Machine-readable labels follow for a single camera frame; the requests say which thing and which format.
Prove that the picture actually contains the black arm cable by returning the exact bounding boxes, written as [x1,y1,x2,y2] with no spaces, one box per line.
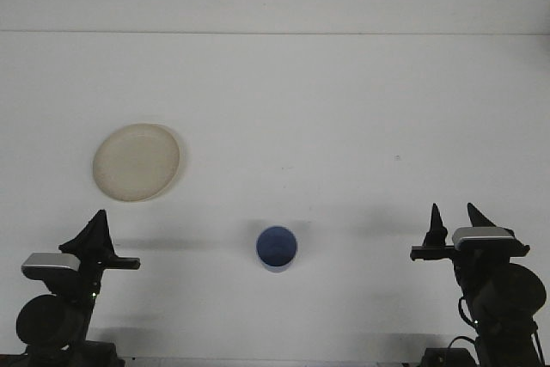
[446,296,479,355]

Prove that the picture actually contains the pale round plate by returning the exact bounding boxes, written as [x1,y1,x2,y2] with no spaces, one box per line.
[92,122,189,204]

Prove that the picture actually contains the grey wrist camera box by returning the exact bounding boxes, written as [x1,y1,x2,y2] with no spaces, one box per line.
[451,225,516,253]
[21,253,82,282]

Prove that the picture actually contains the pale blue cup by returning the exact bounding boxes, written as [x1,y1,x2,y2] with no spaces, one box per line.
[255,224,299,274]

